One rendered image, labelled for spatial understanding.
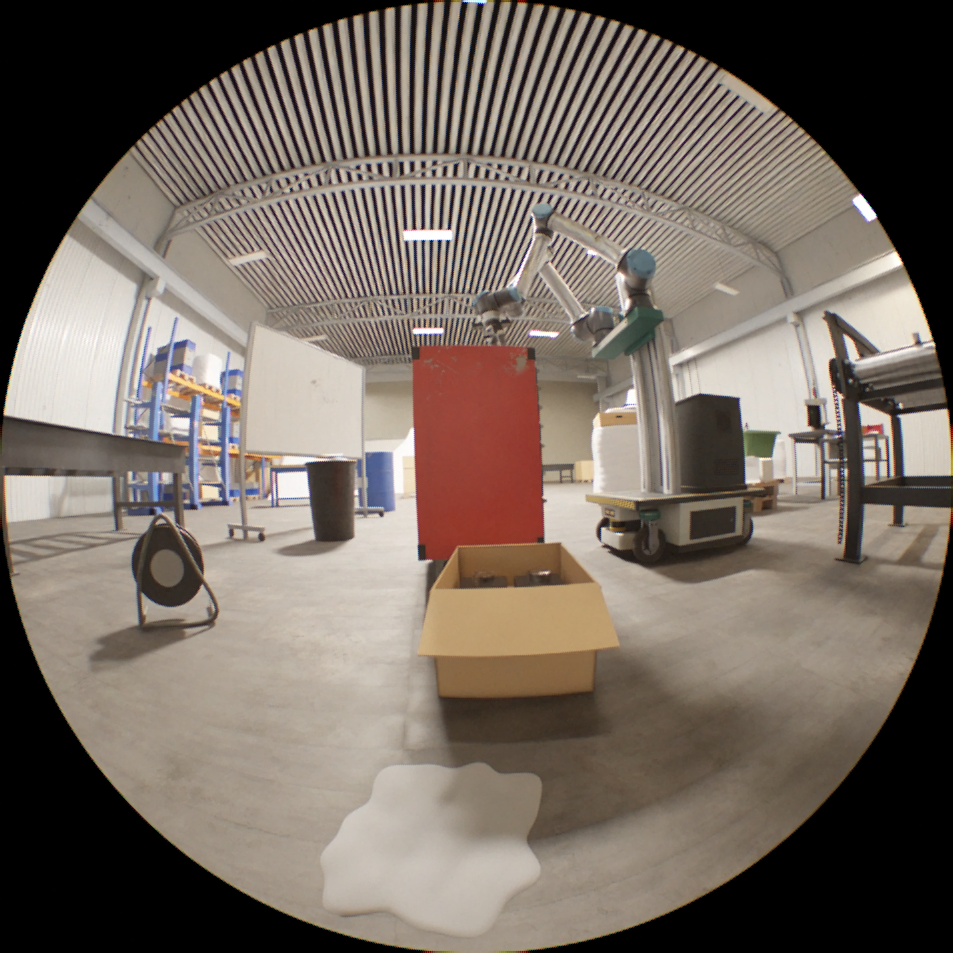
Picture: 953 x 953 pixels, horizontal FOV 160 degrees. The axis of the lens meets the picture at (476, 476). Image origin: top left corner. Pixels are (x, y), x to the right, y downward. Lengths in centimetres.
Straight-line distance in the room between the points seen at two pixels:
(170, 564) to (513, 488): 122
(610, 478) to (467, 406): 364
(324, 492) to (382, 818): 238
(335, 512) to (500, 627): 221
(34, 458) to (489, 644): 278
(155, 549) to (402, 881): 110
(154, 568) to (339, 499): 175
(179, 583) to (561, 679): 115
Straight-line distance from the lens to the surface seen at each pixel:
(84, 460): 308
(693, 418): 196
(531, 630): 57
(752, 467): 381
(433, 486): 120
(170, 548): 126
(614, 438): 473
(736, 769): 64
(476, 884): 47
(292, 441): 354
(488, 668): 70
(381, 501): 502
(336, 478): 264
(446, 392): 124
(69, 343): 898
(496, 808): 52
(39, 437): 286
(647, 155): 1051
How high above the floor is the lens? 45
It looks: level
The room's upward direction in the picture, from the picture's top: 2 degrees counter-clockwise
